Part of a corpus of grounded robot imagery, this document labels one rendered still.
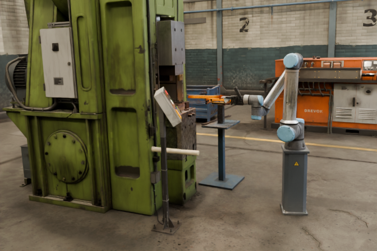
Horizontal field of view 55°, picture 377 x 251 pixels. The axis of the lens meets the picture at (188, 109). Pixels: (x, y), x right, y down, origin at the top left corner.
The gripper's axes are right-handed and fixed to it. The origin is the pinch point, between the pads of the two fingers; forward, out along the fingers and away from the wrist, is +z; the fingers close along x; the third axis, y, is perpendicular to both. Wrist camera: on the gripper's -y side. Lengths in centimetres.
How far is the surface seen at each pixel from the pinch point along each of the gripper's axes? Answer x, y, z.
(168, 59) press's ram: -18, -34, 46
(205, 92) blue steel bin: 354, 44, 142
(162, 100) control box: -74, -6, 26
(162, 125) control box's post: -60, 17, 32
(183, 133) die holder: -11, 36, 35
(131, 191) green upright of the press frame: -43, 87, 75
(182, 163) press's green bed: -15, 64, 35
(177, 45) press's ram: -5, -47, 42
